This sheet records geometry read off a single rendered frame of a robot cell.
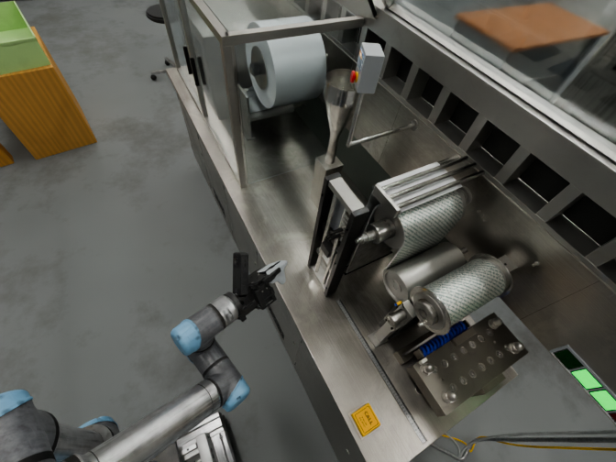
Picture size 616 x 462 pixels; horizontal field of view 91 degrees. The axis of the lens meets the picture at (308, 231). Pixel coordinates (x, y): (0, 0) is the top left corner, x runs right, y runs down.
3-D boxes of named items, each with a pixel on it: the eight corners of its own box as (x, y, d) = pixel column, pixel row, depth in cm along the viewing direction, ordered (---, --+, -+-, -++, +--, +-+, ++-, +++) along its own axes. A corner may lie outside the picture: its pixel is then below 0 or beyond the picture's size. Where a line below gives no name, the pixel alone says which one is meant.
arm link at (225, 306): (204, 301, 79) (219, 307, 73) (219, 291, 82) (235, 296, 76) (216, 324, 81) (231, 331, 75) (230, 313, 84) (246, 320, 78)
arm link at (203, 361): (202, 382, 80) (201, 369, 72) (181, 349, 84) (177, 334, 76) (227, 363, 85) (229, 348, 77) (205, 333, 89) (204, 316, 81)
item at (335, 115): (302, 195, 153) (315, 89, 106) (326, 187, 158) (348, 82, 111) (316, 215, 147) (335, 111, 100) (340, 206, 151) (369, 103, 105)
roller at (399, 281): (379, 280, 106) (390, 263, 96) (432, 252, 114) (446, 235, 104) (400, 309, 100) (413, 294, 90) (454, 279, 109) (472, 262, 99)
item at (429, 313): (425, 301, 83) (437, 326, 82) (431, 298, 83) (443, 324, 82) (409, 302, 90) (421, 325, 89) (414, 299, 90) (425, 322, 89)
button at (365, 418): (350, 414, 100) (351, 413, 98) (367, 402, 103) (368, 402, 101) (361, 436, 97) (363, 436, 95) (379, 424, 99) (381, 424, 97)
